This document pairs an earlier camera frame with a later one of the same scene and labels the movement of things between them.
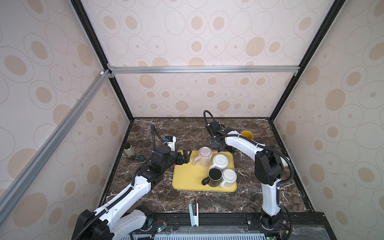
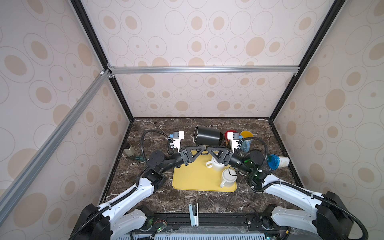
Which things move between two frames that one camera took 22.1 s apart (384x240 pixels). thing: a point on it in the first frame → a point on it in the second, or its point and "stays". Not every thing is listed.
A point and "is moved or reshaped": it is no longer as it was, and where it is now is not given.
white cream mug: (229, 177) stays
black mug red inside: (215, 175) → (207, 135)
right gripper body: (214, 144) → (229, 158)
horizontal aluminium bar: (206, 70) stays
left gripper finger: (180, 159) → (192, 157)
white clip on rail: (194, 219) stays
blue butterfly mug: (247, 134) is moved or reshaped
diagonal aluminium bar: (16, 191) stays
